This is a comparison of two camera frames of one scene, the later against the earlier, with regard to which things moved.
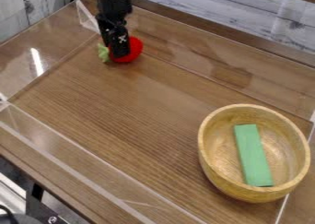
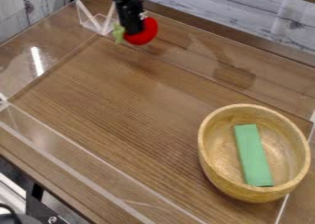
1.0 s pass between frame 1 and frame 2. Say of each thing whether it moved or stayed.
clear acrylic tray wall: stayed
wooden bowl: stayed
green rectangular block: stayed
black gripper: moved
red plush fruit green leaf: moved
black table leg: stayed
